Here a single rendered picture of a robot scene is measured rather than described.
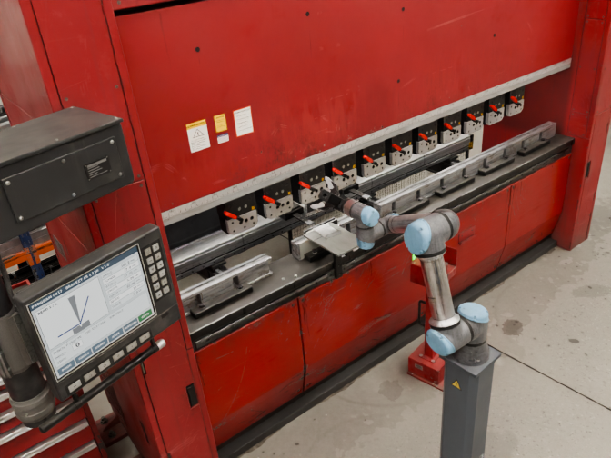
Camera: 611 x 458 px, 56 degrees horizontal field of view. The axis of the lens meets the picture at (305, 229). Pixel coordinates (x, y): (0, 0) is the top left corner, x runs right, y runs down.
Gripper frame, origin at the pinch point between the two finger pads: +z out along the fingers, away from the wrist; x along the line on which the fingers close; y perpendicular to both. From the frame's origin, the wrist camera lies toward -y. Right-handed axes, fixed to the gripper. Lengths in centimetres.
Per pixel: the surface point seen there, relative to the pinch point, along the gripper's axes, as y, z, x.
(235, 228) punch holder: -23.3, 11.5, -30.6
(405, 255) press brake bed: 85, 1, -10
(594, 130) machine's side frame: 197, -9, 120
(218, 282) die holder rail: -17, 13, -56
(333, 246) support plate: 21.6, -4.6, -19.9
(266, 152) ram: -25.6, 12.0, 5.4
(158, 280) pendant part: -78, -35, -48
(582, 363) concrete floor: 177, -77, -20
